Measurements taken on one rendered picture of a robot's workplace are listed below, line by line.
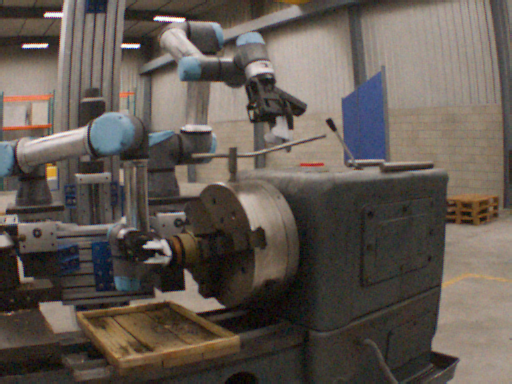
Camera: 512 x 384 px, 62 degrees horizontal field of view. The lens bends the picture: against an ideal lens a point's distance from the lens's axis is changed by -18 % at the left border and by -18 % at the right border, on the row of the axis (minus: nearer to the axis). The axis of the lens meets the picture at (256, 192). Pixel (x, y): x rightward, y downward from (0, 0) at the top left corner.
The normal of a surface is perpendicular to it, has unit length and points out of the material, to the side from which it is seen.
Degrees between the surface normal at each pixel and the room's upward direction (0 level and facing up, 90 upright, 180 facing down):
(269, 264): 98
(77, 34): 90
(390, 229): 90
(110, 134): 89
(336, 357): 90
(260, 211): 53
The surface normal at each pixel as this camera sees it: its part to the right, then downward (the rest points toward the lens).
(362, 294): 0.57, 0.04
